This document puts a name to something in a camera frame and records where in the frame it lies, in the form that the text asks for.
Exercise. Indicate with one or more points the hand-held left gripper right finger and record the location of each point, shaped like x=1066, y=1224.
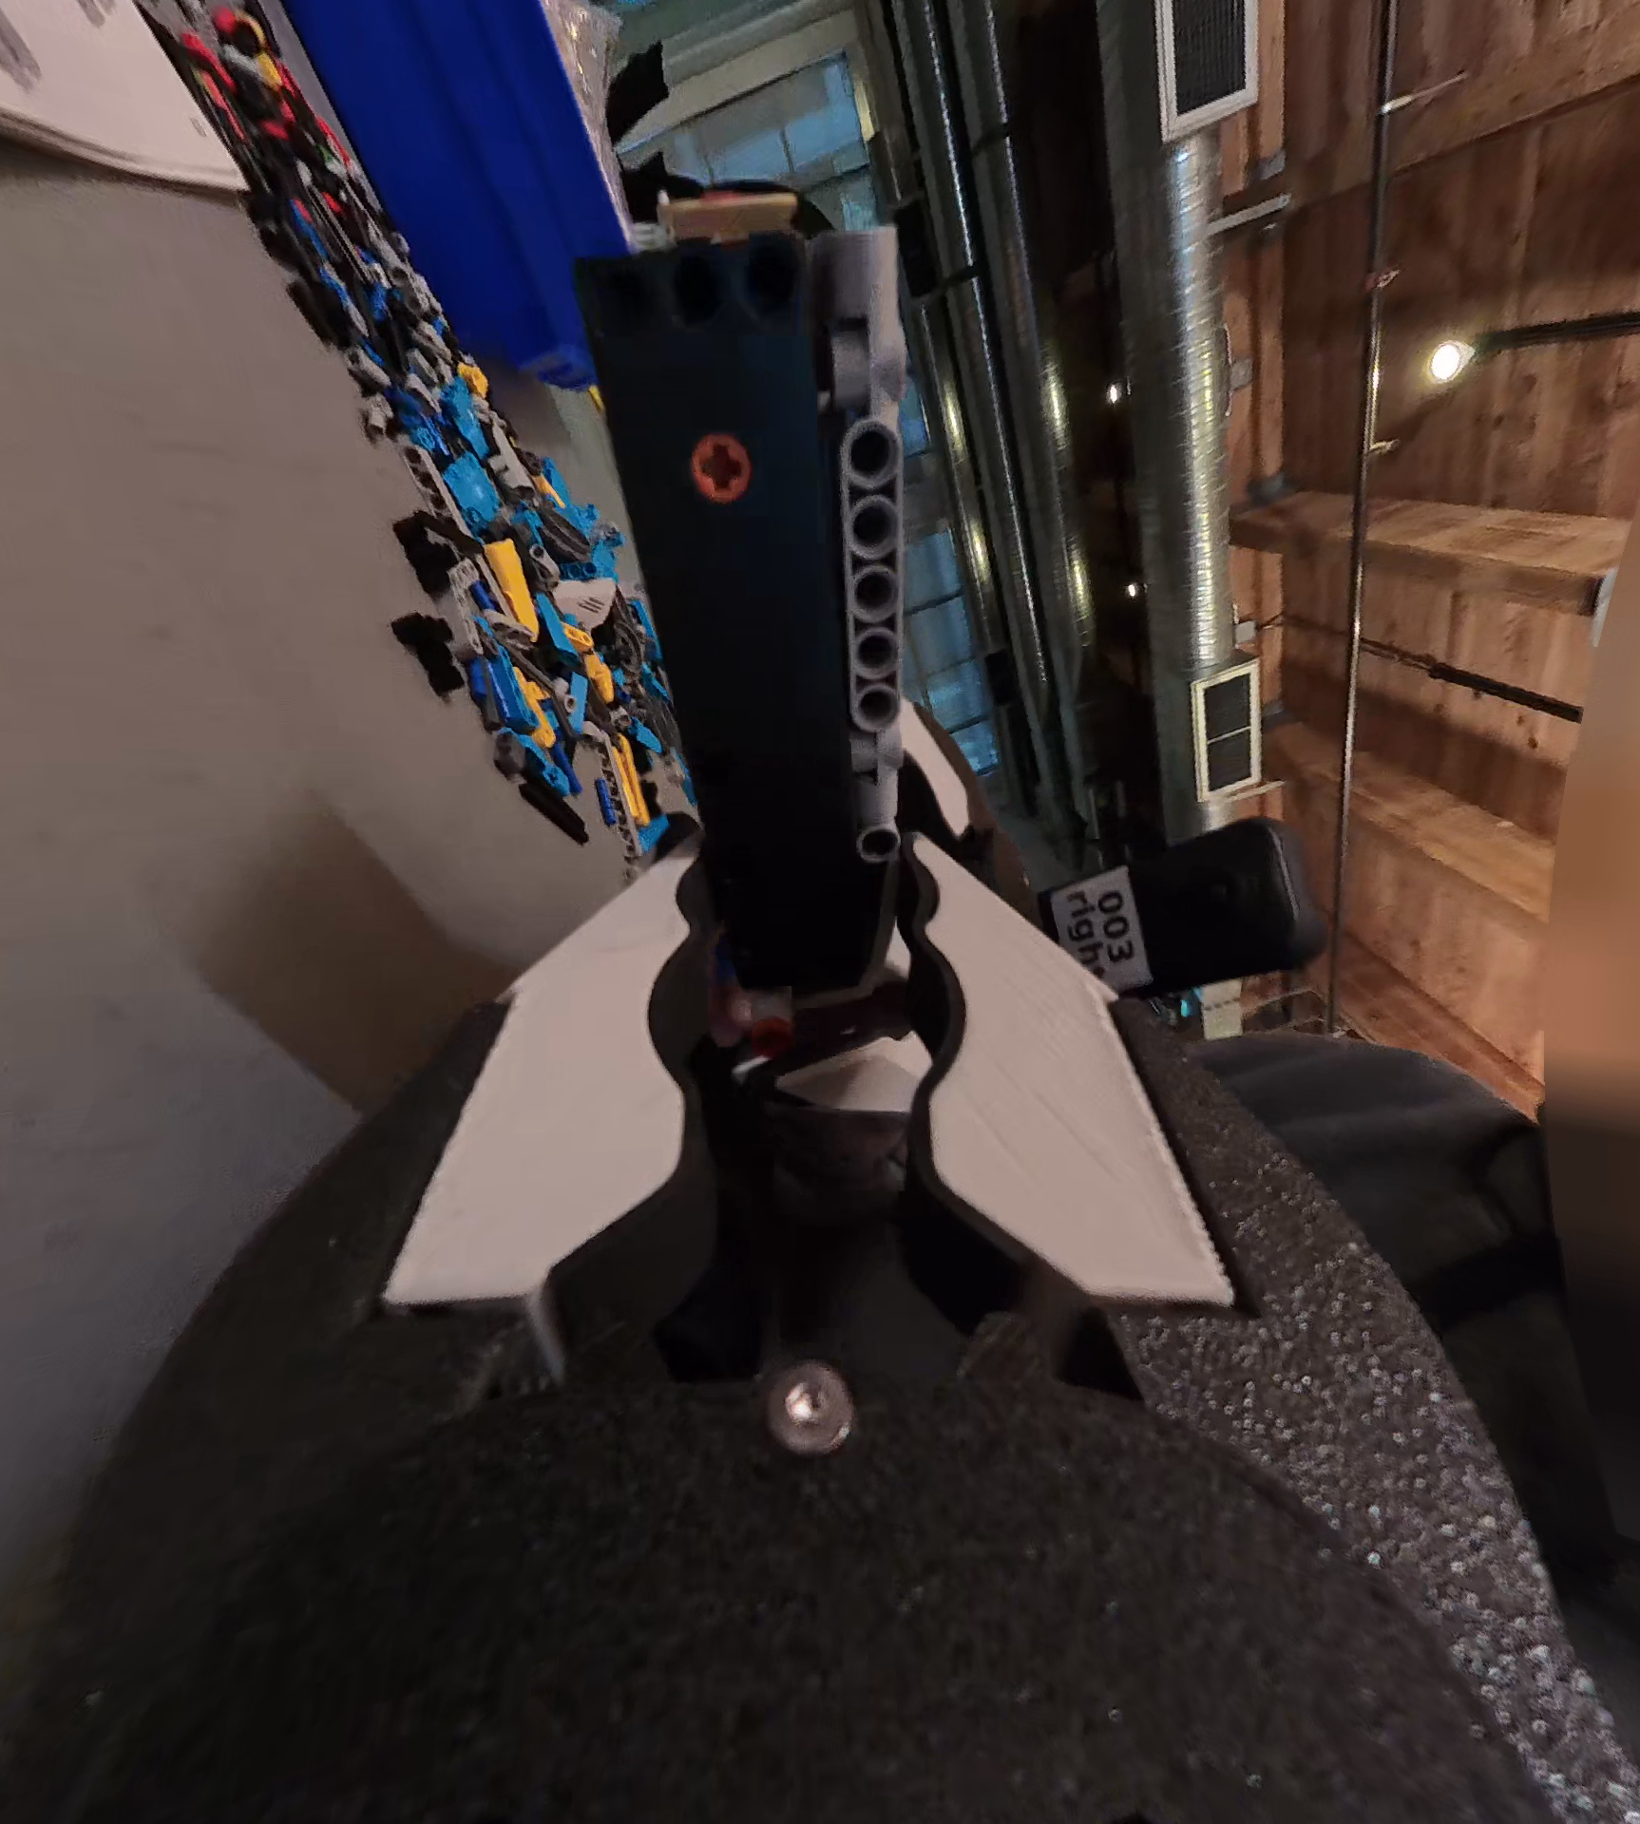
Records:
x=1062, y=1140

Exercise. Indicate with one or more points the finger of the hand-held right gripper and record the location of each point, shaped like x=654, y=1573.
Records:
x=941, y=770

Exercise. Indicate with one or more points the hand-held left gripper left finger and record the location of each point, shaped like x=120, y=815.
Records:
x=534, y=1140

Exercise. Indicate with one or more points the grey black toy brick assembly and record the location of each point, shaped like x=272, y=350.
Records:
x=733, y=641

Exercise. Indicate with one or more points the pile of small toy pieces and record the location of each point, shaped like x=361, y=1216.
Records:
x=477, y=570

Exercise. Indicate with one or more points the instruction booklet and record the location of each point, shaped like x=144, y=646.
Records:
x=49, y=71

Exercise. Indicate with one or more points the white air vent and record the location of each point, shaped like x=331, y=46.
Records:
x=1228, y=730
x=1207, y=57

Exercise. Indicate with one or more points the blue plastic bin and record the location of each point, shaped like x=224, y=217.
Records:
x=477, y=171

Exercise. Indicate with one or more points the silver ventilation duct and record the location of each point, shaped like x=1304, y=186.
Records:
x=1176, y=428

